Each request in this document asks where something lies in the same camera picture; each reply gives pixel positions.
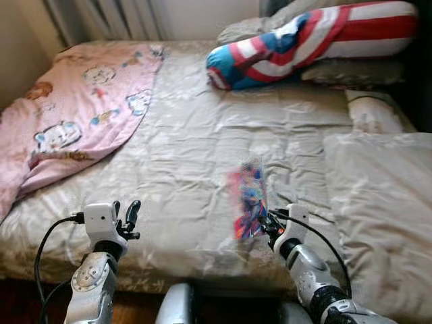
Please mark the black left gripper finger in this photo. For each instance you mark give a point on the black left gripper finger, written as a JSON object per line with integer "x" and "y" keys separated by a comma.
{"x": 116, "y": 209}
{"x": 132, "y": 212}

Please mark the manga comic book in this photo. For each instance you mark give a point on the manga comic book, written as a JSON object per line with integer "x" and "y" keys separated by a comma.
{"x": 248, "y": 199}

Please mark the large grey floral pillow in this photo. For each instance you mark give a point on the large grey floral pillow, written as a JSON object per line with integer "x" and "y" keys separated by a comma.
{"x": 385, "y": 216}

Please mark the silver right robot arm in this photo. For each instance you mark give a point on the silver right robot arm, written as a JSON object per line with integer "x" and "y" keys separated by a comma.
{"x": 317, "y": 277}

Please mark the silver robot left leg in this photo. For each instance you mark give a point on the silver robot left leg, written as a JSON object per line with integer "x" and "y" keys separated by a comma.
{"x": 177, "y": 305}

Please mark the pink cartoon quilt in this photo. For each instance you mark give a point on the pink cartoon quilt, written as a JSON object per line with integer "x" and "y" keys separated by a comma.
{"x": 74, "y": 115}

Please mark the dark upholstered headboard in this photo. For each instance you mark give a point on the dark upholstered headboard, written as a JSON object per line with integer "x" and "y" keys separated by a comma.
{"x": 422, "y": 67}

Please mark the flat grey pillow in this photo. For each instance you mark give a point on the flat grey pillow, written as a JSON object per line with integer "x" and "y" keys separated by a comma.
{"x": 354, "y": 72}

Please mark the stars and stripes bolster pillow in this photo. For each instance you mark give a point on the stars and stripes bolster pillow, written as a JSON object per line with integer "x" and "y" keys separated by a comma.
{"x": 304, "y": 40}

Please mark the grey curtain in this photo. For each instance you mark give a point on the grey curtain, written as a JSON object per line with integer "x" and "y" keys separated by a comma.
{"x": 108, "y": 19}
{"x": 277, "y": 7}

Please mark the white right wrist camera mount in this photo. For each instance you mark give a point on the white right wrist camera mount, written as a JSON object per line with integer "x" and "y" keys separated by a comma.
{"x": 293, "y": 226}

